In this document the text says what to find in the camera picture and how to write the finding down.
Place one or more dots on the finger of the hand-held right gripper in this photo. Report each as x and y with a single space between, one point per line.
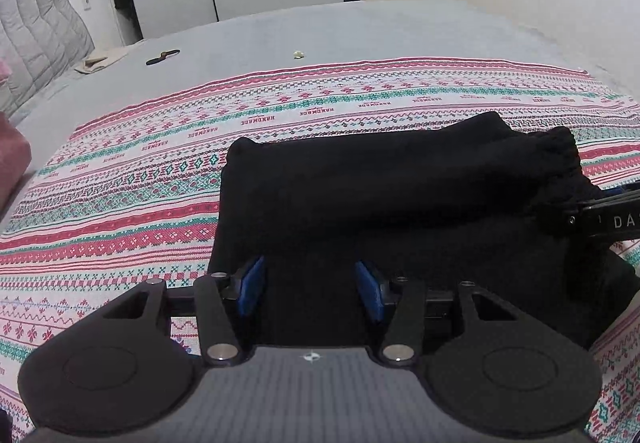
625 189
600 220

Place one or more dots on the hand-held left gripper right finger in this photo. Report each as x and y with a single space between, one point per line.
369 290

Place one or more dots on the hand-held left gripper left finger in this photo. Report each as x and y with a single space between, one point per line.
251 285

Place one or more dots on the black pants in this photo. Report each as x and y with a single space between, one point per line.
375 183

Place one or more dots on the red green patterned blanket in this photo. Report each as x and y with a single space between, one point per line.
150 163

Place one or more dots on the small black object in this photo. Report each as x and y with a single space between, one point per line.
162 57

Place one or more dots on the pink pillow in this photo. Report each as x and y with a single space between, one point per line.
4 69
12 158

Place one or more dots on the beige flat object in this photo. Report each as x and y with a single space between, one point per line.
100 60

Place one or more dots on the grey quilted headboard cushion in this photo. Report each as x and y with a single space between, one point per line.
35 33

